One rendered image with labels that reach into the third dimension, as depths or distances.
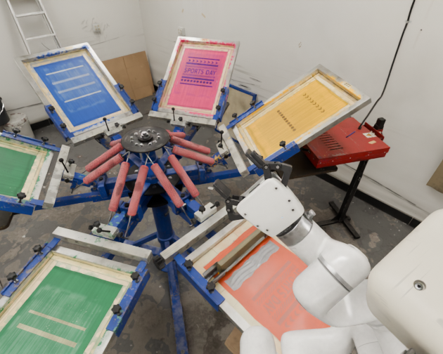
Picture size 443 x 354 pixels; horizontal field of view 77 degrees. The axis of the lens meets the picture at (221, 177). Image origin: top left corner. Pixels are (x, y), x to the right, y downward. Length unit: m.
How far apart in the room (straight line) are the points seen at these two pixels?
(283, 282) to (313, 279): 0.98
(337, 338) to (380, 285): 0.53
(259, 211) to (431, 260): 0.29
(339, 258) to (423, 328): 0.20
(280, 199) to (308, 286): 0.16
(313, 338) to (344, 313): 0.25
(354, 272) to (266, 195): 0.19
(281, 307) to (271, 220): 0.93
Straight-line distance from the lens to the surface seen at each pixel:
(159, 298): 2.56
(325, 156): 2.06
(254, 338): 0.86
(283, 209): 0.54
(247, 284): 1.48
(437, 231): 0.39
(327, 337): 0.88
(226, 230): 1.61
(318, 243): 0.58
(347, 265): 0.53
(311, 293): 0.54
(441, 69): 2.81
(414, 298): 0.36
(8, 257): 3.34
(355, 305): 0.66
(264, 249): 1.59
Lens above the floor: 2.26
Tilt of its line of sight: 41 degrees down
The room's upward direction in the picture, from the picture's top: straight up
